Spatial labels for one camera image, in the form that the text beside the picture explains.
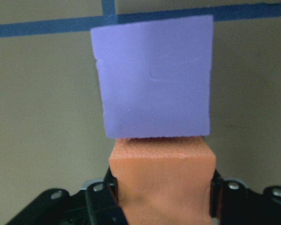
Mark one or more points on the purple foam block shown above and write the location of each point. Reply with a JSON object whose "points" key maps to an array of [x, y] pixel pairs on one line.
{"points": [[154, 77]]}

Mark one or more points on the orange foam block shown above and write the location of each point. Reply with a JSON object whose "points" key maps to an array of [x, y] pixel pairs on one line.
{"points": [[164, 181]]}

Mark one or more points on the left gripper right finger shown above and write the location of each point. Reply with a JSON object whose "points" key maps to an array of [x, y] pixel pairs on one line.
{"points": [[228, 201]]}

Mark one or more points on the brown paper grid mat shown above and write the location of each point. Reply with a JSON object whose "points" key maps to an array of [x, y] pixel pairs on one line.
{"points": [[51, 128]]}

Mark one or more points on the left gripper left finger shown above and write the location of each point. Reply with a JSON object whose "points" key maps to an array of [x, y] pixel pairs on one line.
{"points": [[102, 202]]}

